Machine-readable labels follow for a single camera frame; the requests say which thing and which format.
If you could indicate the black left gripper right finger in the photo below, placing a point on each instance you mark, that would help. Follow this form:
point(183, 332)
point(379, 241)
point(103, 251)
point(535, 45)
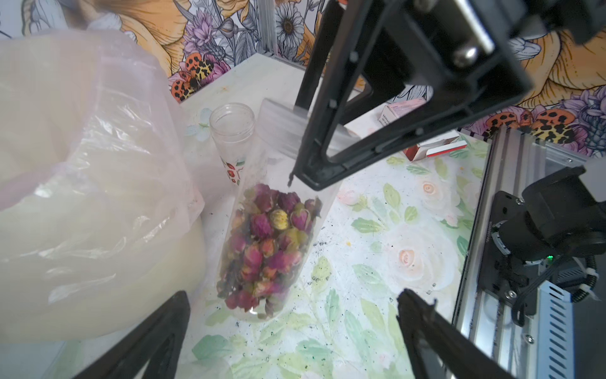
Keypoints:
point(435, 348)

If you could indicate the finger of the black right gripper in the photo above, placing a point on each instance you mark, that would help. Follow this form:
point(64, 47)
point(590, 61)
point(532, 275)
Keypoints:
point(459, 49)
point(382, 73)

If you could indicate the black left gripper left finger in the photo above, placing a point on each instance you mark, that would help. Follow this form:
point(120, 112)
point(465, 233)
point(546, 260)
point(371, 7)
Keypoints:
point(152, 348)

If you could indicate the clear jar with rose tea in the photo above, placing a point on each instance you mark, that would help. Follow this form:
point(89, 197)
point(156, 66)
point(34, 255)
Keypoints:
point(232, 127)

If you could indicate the bin with pink bag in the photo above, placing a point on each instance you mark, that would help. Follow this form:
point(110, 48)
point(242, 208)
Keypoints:
point(100, 218)

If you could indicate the aluminium front rail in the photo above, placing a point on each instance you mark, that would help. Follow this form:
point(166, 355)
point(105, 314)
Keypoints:
point(544, 346)

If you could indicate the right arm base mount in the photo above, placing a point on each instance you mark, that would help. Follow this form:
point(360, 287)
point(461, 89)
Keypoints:
point(502, 276)

